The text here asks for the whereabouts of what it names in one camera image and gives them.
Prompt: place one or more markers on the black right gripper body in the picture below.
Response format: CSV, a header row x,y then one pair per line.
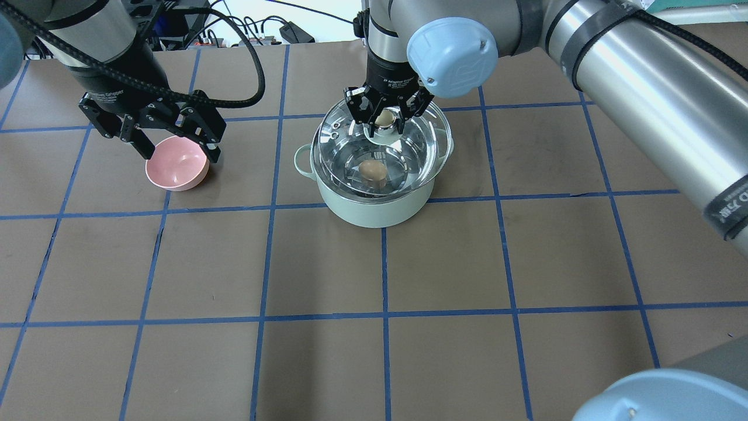
x,y
388,75

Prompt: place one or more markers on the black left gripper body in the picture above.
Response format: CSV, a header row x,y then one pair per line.
x,y
121,78

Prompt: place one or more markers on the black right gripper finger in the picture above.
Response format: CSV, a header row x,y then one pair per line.
x,y
414,106
365,105

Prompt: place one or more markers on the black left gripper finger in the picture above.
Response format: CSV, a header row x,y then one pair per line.
x,y
205,127
132,134

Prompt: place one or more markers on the glass pot lid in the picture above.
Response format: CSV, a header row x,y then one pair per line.
x,y
412,159

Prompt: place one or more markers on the brown egg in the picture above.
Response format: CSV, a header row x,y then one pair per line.
x,y
373,170

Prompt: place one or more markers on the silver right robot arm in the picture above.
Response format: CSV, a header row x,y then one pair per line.
x,y
588,277

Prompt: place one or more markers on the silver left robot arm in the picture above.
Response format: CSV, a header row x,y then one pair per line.
x,y
105,31

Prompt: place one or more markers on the mint green cooking pot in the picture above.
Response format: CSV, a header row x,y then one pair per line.
x,y
362,211

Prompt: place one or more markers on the pink bowl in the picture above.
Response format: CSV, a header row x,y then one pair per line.
x,y
177,164

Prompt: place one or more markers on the black power adapter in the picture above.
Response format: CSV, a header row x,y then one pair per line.
x,y
293,34

